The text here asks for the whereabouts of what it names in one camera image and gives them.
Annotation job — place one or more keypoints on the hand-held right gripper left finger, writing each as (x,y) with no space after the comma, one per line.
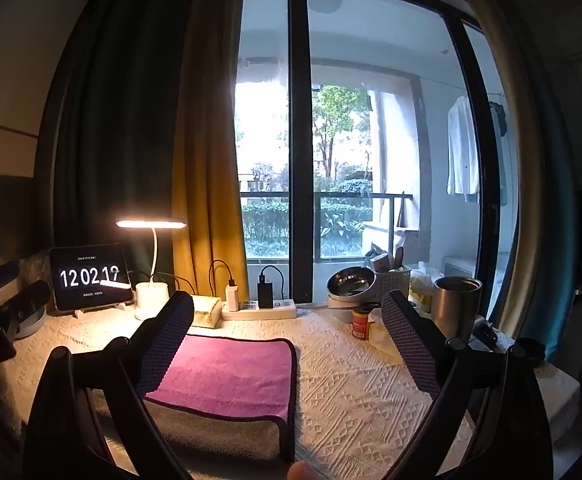
(167,344)

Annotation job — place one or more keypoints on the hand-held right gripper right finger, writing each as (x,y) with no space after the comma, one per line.
(410,345)

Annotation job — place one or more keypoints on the pink towel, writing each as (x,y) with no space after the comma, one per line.
(231,375)

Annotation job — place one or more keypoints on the grey towel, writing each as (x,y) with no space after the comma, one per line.
(206,432)

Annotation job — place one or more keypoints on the person's right hand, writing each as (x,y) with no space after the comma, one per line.
(302,472)

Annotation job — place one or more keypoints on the white round dish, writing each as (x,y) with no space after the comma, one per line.
(32,324)

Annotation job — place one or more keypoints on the white desk lamp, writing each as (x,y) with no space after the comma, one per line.
(152,300)

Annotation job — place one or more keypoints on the red can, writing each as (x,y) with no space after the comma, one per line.
(363,325)

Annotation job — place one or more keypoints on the yellow-green tissue box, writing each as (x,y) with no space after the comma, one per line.
(206,311)

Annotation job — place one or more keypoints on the yellow packet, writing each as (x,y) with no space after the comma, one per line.
(421,292)

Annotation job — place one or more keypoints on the white tablet stand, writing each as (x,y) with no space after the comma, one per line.
(79,312)

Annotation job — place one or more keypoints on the steel tumbler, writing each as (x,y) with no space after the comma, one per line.
(455,310)

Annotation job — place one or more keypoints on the white plastic basket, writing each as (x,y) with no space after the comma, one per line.
(396,280)

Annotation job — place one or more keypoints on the tablet with clock display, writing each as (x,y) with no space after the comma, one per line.
(92,277)

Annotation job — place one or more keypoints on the white textured tablecloth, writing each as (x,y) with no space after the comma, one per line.
(351,390)

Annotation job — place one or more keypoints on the black power adapter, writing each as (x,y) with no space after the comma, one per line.
(486,332)

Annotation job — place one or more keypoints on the white charger plug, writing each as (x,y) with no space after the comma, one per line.
(231,296)

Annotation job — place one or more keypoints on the steel bowl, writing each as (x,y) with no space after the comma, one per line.
(351,284)

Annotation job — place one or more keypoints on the white box appliance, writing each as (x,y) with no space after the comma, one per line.
(458,266)

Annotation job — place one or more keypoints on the white power strip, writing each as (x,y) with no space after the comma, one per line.
(271,310)

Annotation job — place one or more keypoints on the black charger plug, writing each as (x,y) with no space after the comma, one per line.
(266,295)

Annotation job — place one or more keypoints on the balcony railing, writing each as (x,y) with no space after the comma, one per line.
(321,195)

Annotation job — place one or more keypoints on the yellow curtain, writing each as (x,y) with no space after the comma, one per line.
(206,170)

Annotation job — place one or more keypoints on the dark green curtain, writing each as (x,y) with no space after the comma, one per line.
(121,135)

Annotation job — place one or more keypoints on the beige curtain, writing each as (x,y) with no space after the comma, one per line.
(526,185)

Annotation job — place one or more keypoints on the teal curtain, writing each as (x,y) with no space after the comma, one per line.
(566,220)

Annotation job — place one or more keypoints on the hanging white shirt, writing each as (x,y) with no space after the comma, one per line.
(462,150)

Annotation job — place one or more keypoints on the hanging dark garment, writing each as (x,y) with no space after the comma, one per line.
(497,117)

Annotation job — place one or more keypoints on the round ceiling lamp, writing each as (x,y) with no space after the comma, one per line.
(323,1)

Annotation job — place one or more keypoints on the black window frame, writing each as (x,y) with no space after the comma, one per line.
(298,135)

